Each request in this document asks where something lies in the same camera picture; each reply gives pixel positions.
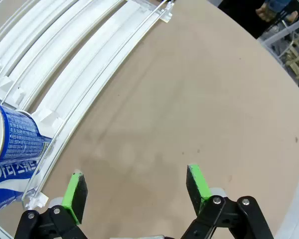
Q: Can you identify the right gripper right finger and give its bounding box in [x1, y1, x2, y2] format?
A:
[180, 163, 275, 239]

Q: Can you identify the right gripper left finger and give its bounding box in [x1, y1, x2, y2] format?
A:
[14, 171, 88, 239]

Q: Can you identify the person's left forearm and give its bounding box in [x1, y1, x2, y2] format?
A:
[264, 0, 291, 12]

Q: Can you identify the person in denim jacket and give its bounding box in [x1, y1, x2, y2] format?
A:
[218, 0, 299, 39]

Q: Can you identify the person's left hand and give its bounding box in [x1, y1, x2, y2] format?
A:
[255, 4, 275, 22]

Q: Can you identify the white can dispenser rack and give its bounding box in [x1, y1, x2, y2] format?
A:
[0, 0, 176, 211]

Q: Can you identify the wooden pallet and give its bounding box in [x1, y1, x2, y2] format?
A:
[285, 34, 299, 80]

